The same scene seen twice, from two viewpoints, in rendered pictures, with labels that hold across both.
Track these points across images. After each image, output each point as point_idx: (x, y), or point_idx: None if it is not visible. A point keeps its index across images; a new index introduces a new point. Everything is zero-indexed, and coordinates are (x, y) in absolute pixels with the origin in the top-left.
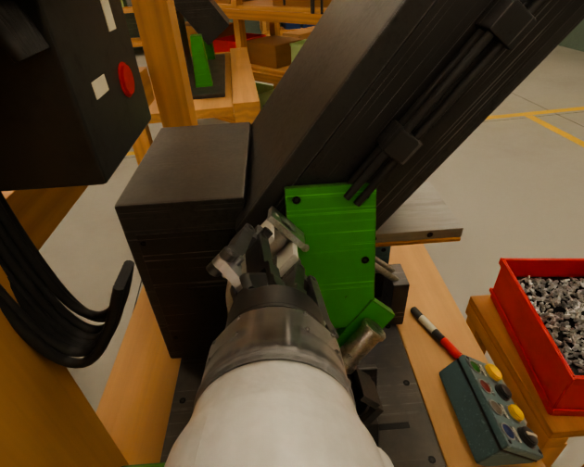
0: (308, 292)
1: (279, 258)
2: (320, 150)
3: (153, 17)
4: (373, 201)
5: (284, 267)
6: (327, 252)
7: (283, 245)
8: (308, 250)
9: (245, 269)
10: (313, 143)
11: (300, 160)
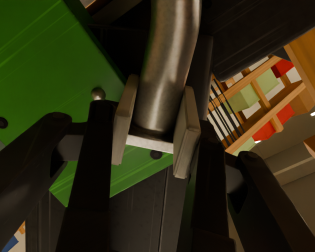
0: (44, 181)
1: (134, 100)
2: (162, 214)
3: None
4: (60, 197)
5: (123, 137)
6: (61, 105)
7: (140, 111)
8: (90, 93)
9: (181, 32)
10: (175, 218)
11: (177, 191)
